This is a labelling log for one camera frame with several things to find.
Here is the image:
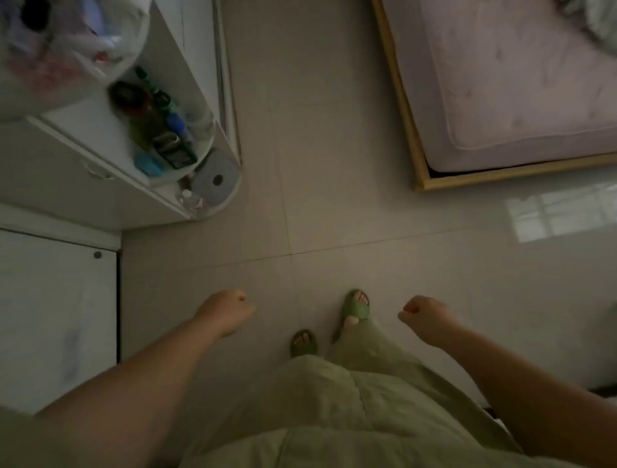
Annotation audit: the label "person's right hand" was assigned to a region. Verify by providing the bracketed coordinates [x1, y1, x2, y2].
[398, 295, 464, 349]

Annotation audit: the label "person's left hand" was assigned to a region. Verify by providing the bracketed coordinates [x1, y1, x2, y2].
[193, 289, 256, 338]

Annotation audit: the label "person's left forearm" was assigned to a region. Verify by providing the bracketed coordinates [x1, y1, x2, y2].
[0, 316, 223, 468]

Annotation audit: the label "person's right forearm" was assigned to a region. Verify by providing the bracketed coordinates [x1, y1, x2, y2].
[440, 324, 617, 468]

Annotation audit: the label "green slipper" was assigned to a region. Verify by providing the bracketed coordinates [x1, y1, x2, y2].
[332, 289, 371, 344]
[290, 329, 319, 358]

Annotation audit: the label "light green trousers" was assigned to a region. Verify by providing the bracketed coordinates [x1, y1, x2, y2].
[179, 319, 586, 468]

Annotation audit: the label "clear plastic bottle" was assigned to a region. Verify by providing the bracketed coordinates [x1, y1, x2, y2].
[176, 189, 209, 213]

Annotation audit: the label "grey round box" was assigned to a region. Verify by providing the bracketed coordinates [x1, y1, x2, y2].
[191, 148, 242, 209]

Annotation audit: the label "light blue packet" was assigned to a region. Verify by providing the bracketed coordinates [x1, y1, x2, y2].
[134, 152, 165, 177]

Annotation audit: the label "black rectangular box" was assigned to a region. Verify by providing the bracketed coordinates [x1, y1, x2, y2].
[153, 131, 198, 169]

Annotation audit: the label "white door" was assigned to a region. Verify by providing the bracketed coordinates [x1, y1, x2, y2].
[0, 229, 121, 415]

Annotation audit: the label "blue capped bottle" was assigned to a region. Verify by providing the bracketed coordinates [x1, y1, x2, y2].
[166, 114, 193, 145]

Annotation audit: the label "white shelf cabinet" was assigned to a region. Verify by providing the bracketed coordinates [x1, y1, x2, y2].
[0, 0, 243, 232]

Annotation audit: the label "green bottle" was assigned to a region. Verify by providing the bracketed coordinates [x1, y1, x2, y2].
[134, 67, 173, 113]

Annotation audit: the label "dark red jar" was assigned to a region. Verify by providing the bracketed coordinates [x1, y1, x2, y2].
[110, 81, 153, 119]

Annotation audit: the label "pink mattress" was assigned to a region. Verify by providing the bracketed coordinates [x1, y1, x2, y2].
[381, 0, 617, 173]

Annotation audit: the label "clear plastic bag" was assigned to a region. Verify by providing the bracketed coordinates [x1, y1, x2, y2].
[0, 0, 152, 122]

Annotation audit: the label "grey white blanket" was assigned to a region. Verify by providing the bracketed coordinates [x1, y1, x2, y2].
[554, 0, 617, 55]

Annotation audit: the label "wooden bed frame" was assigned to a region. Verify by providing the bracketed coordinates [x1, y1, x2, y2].
[370, 0, 617, 192]

